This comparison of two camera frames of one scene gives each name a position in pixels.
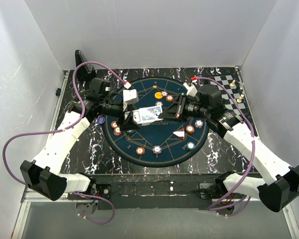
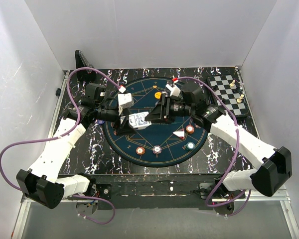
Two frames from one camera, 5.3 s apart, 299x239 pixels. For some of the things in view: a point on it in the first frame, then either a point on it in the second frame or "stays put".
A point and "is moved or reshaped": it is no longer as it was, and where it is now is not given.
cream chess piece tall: x=232 y=83 stays put
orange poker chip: x=190 y=129 stays put
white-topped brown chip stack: x=156 y=149 stays put
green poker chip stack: x=190 y=145 stays put
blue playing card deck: x=145 y=116 is moved or reshaped
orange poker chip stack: x=140 y=150 stays put
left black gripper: x=129 y=124 → x=125 y=128
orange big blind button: x=158 y=95 stays put
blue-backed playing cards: x=147 y=114 is moved or reshaped
